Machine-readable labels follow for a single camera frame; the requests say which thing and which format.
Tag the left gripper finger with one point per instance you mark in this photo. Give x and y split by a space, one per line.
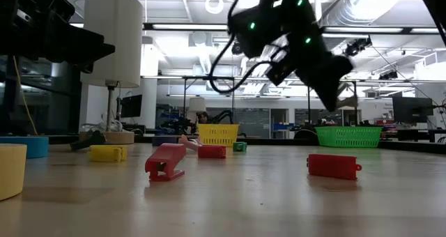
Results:
90 50

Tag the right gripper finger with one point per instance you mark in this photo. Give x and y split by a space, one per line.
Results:
327 90

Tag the long red stapler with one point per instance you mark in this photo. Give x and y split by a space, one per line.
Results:
331 166

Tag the black staple remover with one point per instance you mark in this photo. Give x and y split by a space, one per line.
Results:
87 141

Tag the small green block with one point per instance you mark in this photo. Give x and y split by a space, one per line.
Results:
239 146

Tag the yellow stapler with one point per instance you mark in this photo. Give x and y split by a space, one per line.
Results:
104 154

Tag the blue tape roll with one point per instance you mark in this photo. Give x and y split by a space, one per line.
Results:
31 147

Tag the purple tape roll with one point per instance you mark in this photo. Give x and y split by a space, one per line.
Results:
163 141

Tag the short red stapler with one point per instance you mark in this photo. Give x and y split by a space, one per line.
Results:
212 152

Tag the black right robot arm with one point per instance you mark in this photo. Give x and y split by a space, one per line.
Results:
265 28

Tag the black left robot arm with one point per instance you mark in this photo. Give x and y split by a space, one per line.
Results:
14 3

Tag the black ceiling spotlight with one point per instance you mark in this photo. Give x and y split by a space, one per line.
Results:
388 75
357 47

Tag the green plastic basket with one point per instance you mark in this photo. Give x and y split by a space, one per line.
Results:
348 136

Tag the small black monitor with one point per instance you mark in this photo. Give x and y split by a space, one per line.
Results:
131 106

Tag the large black monitor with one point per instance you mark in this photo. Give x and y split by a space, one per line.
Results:
413 109

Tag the long ceiling light fixture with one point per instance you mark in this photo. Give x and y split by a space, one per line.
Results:
188 26

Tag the yellow plastic basket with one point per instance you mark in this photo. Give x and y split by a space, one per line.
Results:
217 134

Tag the small white background lamp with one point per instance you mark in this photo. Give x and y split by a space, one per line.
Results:
197 104

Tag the seated person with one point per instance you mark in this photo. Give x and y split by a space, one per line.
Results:
202 118

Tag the black background frame stand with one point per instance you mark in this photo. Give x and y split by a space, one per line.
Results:
308 104
195 78

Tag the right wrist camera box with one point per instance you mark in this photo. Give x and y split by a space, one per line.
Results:
280 69

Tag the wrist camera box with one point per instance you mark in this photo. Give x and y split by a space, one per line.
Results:
280 69
55 3

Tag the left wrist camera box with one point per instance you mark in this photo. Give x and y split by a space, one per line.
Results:
55 3

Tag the silver ventilation duct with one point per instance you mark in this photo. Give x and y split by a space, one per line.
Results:
348 7

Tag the black hanging dome camera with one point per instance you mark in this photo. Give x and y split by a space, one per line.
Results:
237 49

